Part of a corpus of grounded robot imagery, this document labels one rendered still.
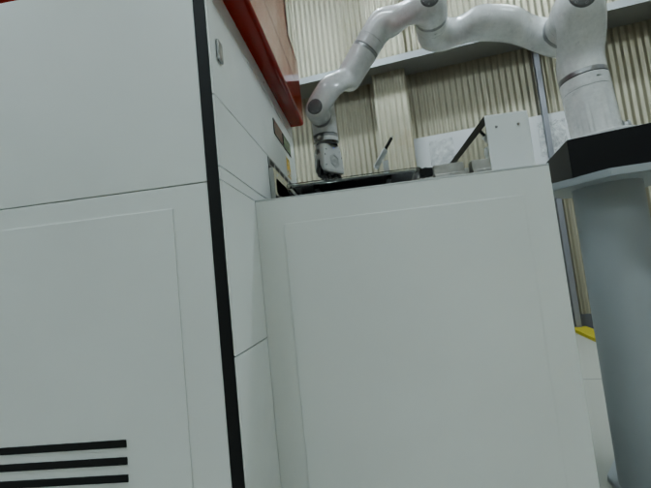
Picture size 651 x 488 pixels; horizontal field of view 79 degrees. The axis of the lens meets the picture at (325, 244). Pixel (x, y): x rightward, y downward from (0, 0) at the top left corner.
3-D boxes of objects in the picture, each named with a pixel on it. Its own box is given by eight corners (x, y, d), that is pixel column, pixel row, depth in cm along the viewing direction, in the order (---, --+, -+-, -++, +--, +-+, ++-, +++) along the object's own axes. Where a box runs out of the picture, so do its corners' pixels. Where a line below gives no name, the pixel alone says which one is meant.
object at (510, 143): (493, 175, 88) (484, 115, 89) (446, 213, 142) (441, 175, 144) (537, 169, 87) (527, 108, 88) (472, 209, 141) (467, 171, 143)
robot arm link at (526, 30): (596, 33, 106) (577, 65, 121) (604, -10, 106) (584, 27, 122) (410, 30, 122) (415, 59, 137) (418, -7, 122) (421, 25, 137)
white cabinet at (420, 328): (290, 595, 80) (254, 201, 87) (333, 420, 176) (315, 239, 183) (626, 589, 74) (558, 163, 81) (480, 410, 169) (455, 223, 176)
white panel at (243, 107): (206, 181, 68) (189, -35, 71) (295, 230, 149) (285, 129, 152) (224, 178, 68) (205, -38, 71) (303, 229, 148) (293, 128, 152)
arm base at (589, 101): (632, 143, 112) (616, 84, 115) (652, 120, 95) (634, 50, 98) (556, 162, 120) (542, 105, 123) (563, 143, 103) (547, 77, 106)
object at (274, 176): (270, 201, 104) (266, 167, 105) (299, 223, 148) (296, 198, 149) (276, 201, 104) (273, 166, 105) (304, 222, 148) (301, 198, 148)
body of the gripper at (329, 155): (324, 136, 126) (327, 170, 125) (344, 142, 134) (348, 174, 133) (307, 143, 131) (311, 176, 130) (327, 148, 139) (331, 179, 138)
